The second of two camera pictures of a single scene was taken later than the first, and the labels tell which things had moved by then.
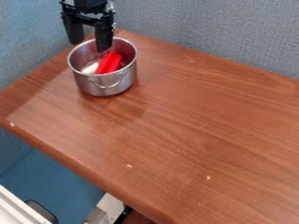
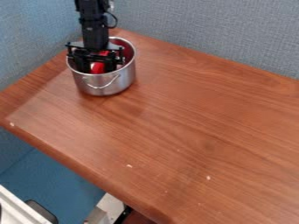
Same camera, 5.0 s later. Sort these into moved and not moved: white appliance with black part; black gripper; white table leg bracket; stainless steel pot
Moved: black gripper
Not moved: white appliance with black part; white table leg bracket; stainless steel pot
